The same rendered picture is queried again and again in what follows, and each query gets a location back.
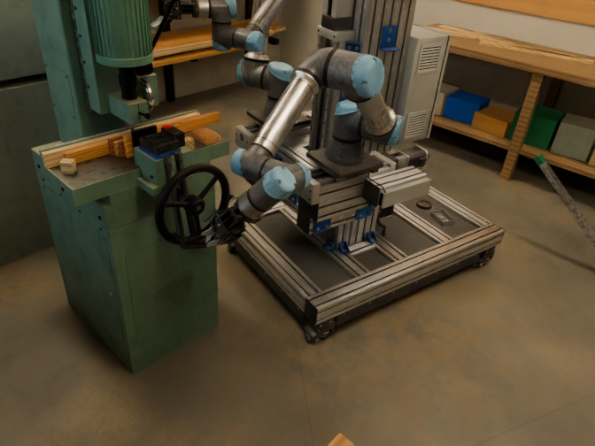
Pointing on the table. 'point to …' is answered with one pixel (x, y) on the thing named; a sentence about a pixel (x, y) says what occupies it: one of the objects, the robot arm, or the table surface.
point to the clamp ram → (142, 134)
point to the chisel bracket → (127, 108)
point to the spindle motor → (121, 32)
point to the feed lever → (155, 42)
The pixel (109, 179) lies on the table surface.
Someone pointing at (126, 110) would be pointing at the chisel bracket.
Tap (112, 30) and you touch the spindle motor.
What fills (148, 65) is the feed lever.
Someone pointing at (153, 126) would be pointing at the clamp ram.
